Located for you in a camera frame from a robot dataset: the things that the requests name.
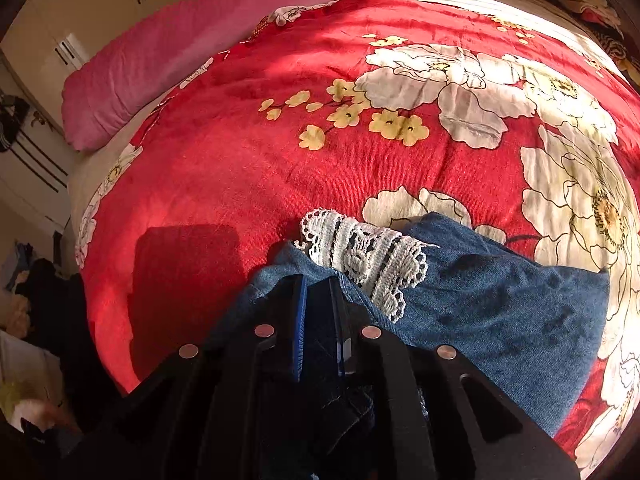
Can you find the cream wardrobe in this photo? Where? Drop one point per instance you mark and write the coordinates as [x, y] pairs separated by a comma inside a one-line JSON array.
[[46, 42]]

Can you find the pink quilt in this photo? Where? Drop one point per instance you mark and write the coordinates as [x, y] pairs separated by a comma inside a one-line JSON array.
[[149, 58]]

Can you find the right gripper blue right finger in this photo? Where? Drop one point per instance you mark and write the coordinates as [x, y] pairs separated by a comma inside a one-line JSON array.
[[345, 353]]

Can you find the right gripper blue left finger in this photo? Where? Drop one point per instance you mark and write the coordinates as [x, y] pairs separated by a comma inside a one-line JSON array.
[[298, 311]]

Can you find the stack of folded clothes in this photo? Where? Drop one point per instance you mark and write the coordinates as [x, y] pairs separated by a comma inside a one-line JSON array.
[[607, 26]]

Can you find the blue denim lace-hem pants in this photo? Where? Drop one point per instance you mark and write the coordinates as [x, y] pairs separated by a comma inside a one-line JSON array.
[[467, 358]]

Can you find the red floral blanket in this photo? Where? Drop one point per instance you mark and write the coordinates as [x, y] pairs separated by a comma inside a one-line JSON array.
[[385, 110]]

